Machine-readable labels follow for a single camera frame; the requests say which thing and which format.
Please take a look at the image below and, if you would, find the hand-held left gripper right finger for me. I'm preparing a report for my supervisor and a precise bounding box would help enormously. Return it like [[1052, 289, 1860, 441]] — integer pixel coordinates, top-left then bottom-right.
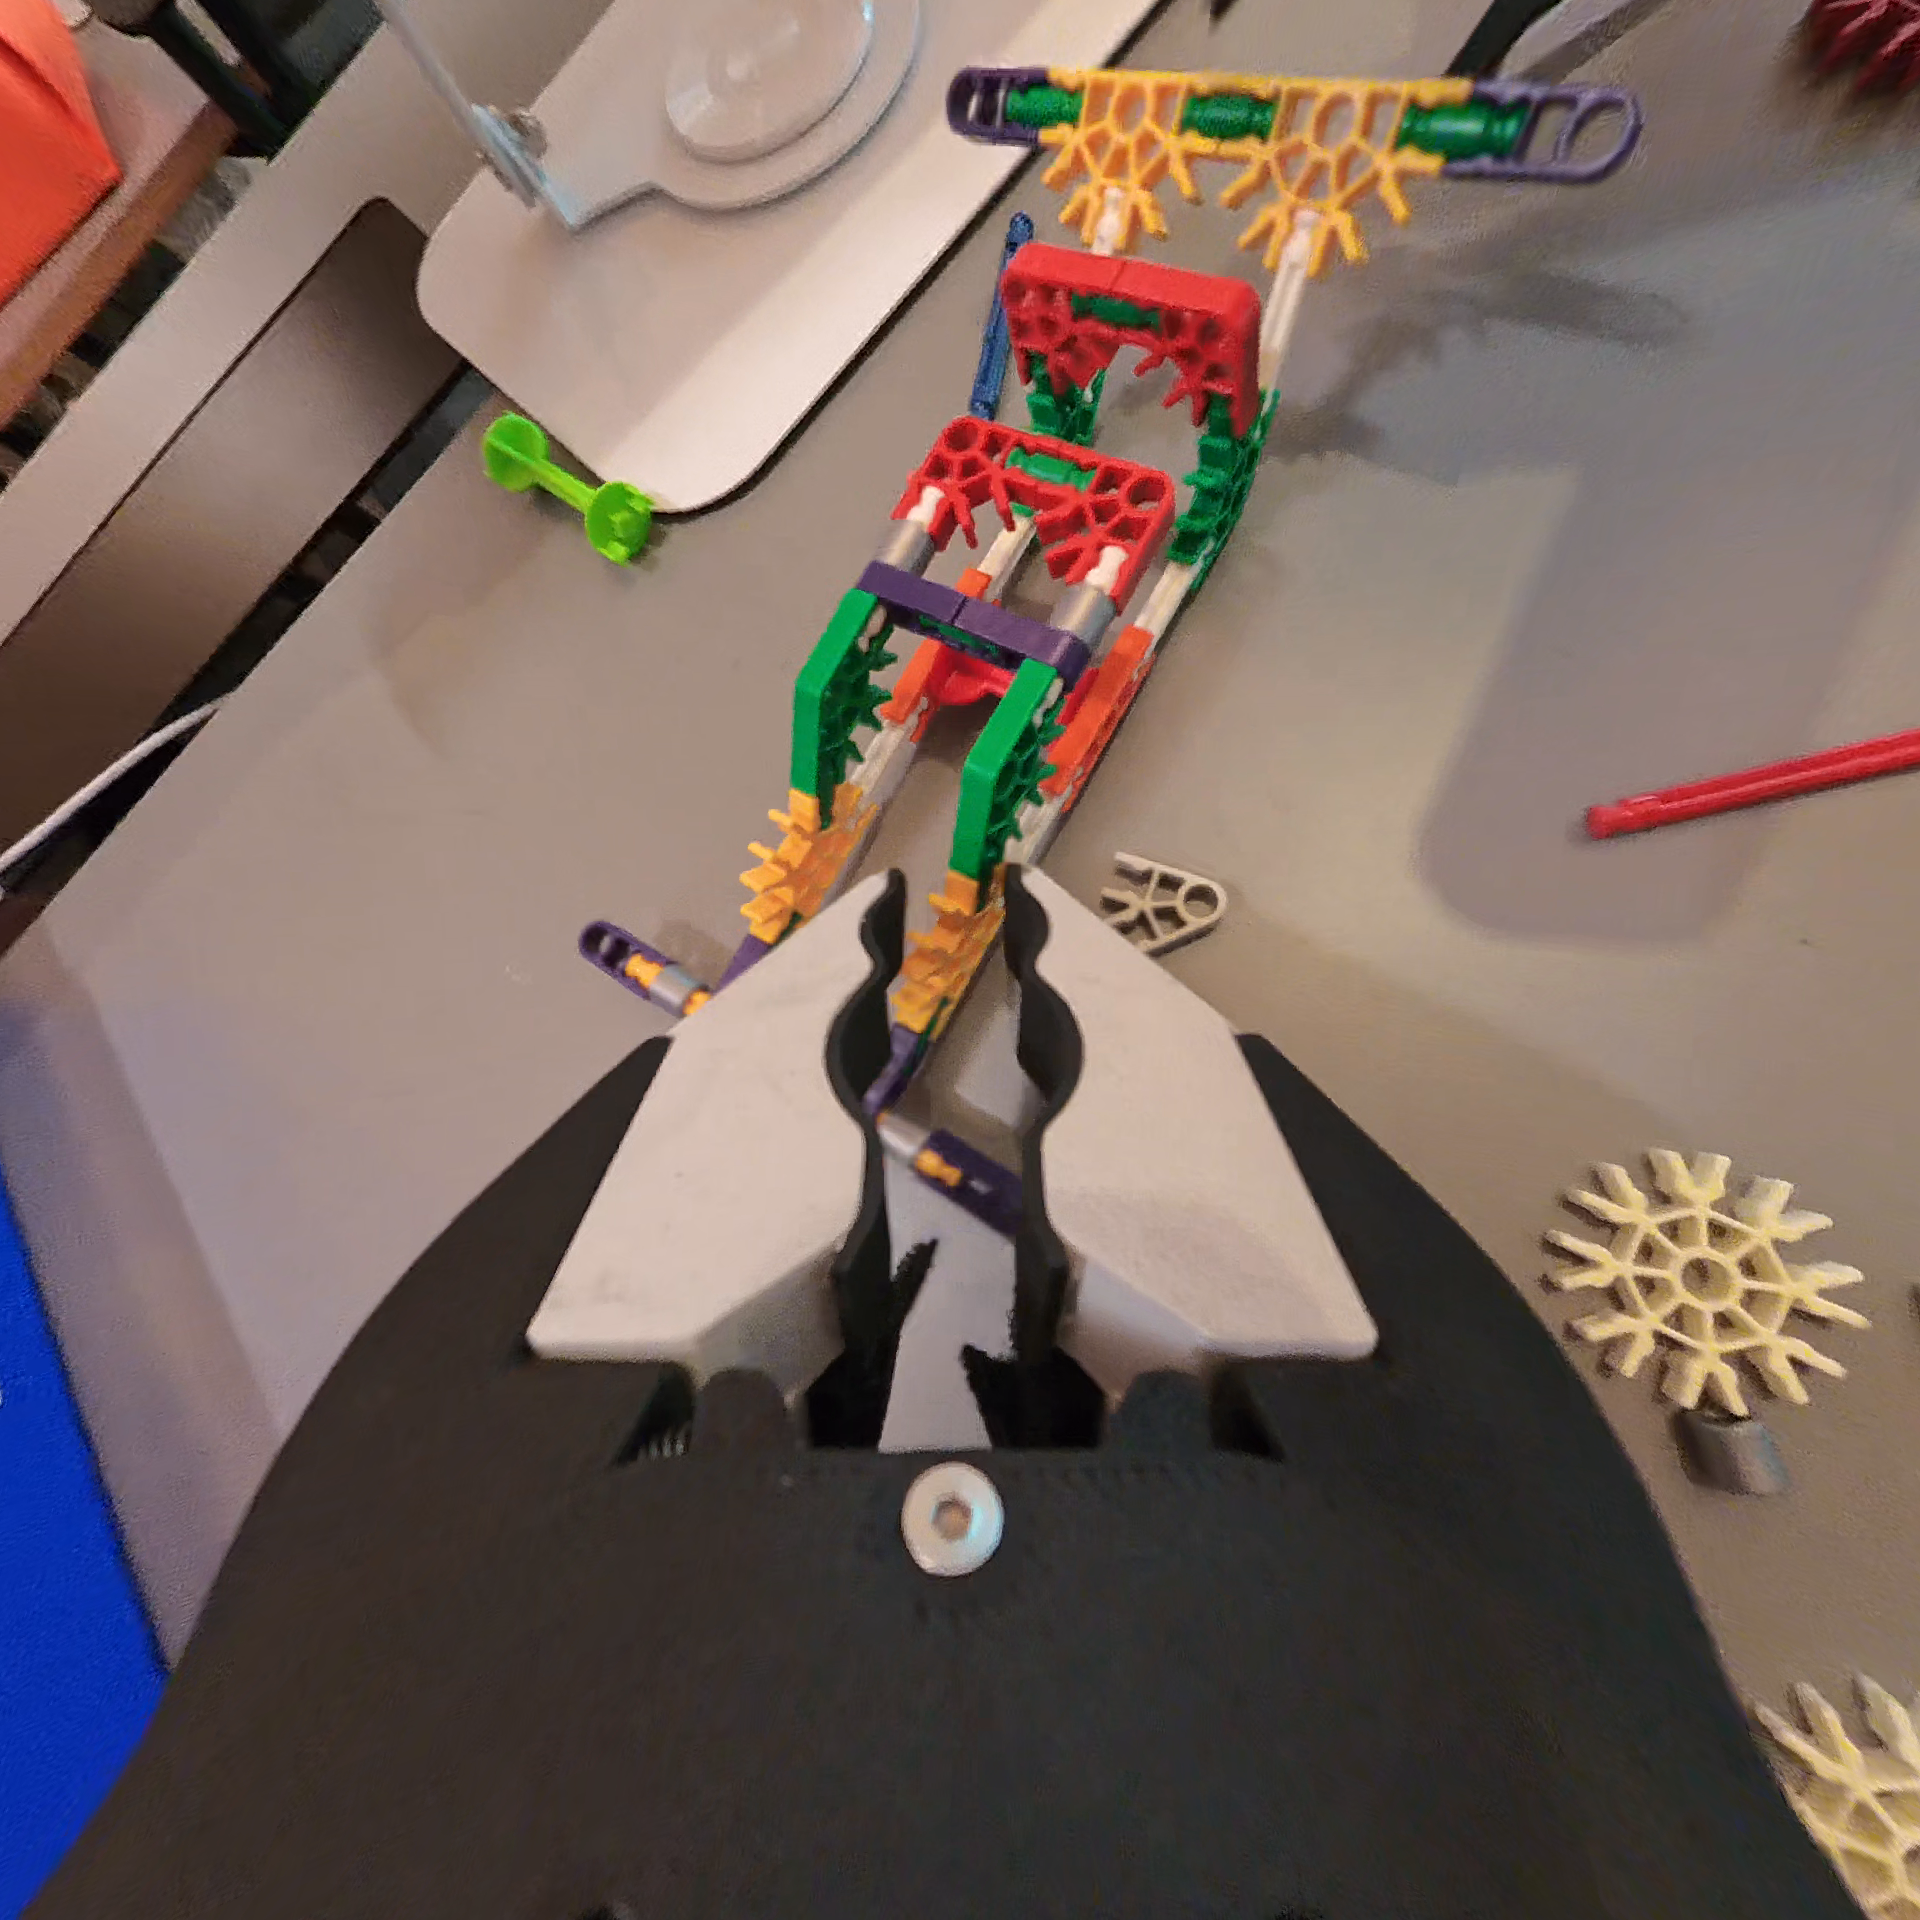
[[1001, 863, 1380, 1449]]

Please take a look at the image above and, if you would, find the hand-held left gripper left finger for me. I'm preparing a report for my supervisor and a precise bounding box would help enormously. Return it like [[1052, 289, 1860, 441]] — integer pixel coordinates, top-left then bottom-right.
[[526, 867, 909, 1449]]

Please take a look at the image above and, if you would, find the lime green double-ended connector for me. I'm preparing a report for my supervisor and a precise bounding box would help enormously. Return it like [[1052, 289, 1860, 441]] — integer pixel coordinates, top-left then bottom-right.
[[479, 411, 659, 569]]

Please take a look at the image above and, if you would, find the red long rod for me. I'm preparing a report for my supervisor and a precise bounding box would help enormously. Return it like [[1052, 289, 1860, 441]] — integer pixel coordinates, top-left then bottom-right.
[[1584, 727, 1920, 841]]

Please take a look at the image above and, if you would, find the purple connector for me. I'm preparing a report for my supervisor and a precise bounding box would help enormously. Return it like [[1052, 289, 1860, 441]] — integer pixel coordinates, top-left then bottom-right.
[[1446, 83, 1643, 184], [948, 66, 1052, 150]]

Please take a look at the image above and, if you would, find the green fan connector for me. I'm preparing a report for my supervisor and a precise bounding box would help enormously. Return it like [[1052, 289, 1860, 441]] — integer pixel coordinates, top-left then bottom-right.
[[1172, 392, 1280, 568]]

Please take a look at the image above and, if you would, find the white snowflake connector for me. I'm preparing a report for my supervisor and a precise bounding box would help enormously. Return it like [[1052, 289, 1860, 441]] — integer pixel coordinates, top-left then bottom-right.
[[1542, 1148, 1873, 1423], [1750, 1671, 1920, 1920]]

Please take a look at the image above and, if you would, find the white rod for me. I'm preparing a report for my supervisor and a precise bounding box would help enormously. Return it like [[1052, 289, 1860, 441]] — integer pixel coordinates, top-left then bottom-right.
[[1257, 210, 1325, 396]]

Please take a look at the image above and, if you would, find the blue rod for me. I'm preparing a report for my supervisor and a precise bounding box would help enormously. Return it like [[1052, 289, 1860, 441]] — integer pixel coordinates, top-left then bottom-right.
[[969, 218, 1035, 432]]

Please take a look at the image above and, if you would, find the light grey wedge connector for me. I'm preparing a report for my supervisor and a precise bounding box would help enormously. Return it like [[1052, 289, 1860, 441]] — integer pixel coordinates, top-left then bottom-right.
[[1095, 851, 1229, 961]]

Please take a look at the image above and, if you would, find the red and green toy model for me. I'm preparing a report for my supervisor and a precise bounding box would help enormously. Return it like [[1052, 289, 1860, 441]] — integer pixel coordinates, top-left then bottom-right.
[[736, 247, 1284, 1051]]

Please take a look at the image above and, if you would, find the white cable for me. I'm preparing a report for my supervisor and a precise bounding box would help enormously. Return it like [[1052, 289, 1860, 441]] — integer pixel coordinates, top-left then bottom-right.
[[0, 699, 221, 889]]

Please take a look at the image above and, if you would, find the white document stand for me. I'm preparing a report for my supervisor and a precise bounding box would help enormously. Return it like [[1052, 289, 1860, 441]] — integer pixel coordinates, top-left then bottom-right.
[[375, 0, 1174, 514]]

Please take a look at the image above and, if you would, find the red fan connector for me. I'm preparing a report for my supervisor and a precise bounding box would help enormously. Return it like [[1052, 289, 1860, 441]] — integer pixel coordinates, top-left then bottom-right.
[[1798, 0, 1920, 90]]

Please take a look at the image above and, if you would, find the grey spacer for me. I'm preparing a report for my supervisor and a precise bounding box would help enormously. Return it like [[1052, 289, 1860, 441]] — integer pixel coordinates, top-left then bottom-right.
[[1670, 1408, 1792, 1497]]

